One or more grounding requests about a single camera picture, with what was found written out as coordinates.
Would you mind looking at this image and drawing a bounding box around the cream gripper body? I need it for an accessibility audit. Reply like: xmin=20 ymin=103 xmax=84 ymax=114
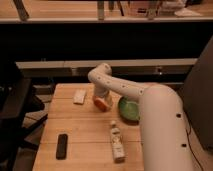
xmin=93 ymin=94 xmax=113 ymax=112

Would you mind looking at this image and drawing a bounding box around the red orange pepper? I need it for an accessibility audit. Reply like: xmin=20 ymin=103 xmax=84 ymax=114
xmin=94 ymin=100 xmax=107 ymax=112

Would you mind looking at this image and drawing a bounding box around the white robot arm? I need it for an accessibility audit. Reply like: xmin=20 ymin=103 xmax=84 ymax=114
xmin=88 ymin=63 xmax=194 ymax=171

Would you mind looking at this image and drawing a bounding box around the green bowl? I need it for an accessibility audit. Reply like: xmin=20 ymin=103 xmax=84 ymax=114
xmin=118 ymin=97 xmax=140 ymax=122

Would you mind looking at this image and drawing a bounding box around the white sponge block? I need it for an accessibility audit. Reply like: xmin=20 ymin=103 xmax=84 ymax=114
xmin=73 ymin=90 xmax=86 ymax=105

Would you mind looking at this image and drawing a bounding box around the white label bottle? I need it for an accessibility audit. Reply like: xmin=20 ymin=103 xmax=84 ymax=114
xmin=110 ymin=120 xmax=125 ymax=163

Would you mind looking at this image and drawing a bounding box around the black remote control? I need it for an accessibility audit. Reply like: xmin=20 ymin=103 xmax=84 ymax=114
xmin=56 ymin=134 xmax=68 ymax=160

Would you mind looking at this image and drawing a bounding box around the wooden background shelf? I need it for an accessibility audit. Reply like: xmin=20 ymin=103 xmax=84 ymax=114
xmin=0 ymin=0 xmax=213 ymax=23

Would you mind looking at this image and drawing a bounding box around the black cable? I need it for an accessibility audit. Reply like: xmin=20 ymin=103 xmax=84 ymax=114
xmin=184 ymin=116 xmax=204 ymax=171

